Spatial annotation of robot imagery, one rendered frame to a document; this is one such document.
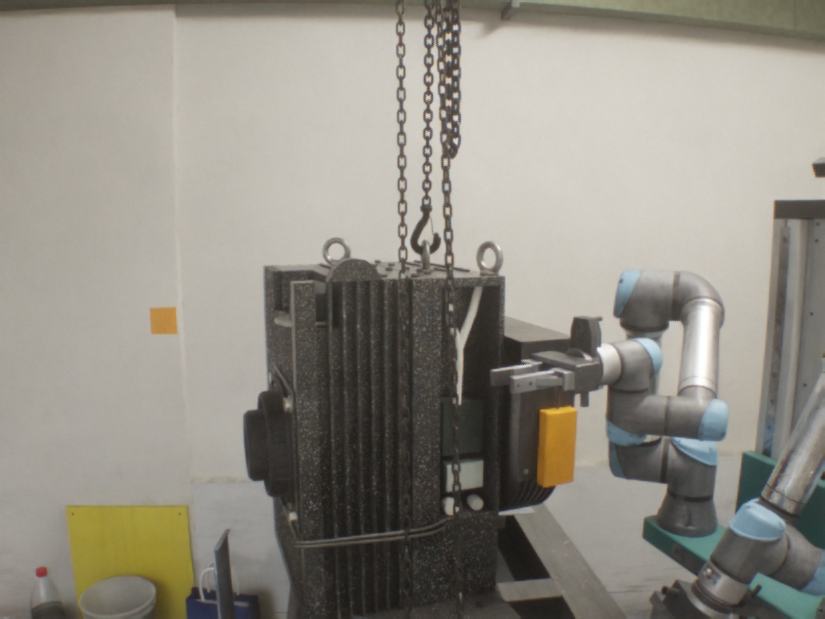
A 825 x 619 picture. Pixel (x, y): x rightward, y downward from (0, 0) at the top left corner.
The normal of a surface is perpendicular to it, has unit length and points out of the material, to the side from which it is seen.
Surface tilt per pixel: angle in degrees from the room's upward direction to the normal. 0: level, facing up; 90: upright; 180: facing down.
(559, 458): 90
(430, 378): 90
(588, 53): 90
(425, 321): 90
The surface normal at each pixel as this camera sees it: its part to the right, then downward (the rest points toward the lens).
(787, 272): -0.95, 0.04
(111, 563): 0.11, 0.08
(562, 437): 0.33, 0.13
